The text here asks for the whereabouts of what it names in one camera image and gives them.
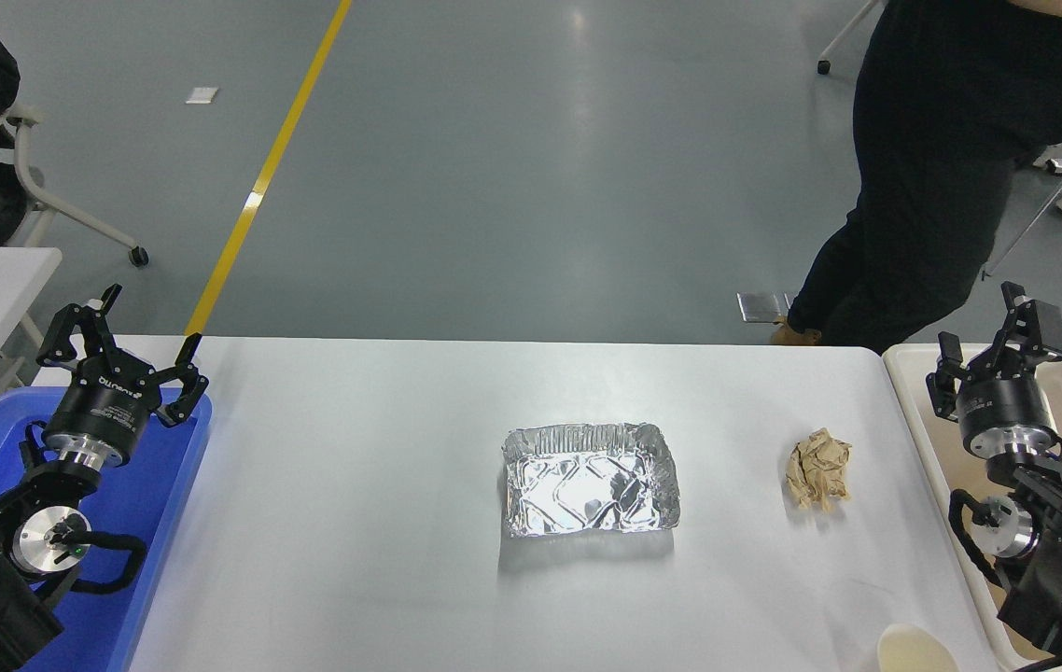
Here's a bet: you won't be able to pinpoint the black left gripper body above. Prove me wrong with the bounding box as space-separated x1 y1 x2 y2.
44 360 164 460

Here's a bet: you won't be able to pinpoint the silver floor plate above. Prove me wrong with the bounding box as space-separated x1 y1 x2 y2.
737 292 786 324

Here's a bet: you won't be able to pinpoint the blue plastic tray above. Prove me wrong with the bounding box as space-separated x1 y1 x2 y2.
0 387 213 672

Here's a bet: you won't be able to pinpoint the crumpled tan paper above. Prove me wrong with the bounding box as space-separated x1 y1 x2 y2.
785 427 854 512

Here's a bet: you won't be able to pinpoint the white rolling chair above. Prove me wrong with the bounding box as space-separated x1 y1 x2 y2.
817 0 884 76
0 103 150 268

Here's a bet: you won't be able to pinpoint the silver foil tray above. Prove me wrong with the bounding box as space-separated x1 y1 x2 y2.
501 422 683 539

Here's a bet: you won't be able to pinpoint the white paper cup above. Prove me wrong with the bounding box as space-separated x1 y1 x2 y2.
876 623 966 672

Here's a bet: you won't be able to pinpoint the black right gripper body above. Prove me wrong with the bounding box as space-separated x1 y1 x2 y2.
957 370 1055 438

